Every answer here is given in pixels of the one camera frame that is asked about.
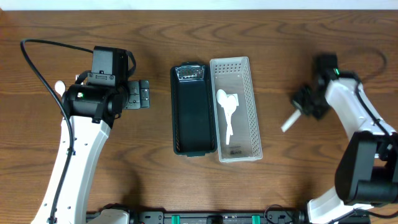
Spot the white plastic spoon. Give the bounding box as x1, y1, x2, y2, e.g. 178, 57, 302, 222
281, 110, 301, 133
216, 89, 234, 138
224, 97, 237, 145

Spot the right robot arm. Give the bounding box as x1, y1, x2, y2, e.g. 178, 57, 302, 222
282, 53, 397, 223

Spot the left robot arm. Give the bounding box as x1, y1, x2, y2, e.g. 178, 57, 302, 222
33, 46, 150, 223

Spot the dark green plastic basket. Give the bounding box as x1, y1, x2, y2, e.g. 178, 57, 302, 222
170, 62, 218, 157

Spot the white spoon on left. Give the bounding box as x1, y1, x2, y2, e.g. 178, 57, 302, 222
54, 80, 66, 96

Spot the clear white plastic basket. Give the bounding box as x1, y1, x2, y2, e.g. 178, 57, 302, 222
210, 57, 262, 163

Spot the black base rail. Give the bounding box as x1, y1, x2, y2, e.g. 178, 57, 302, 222
86, 203, 308, 224

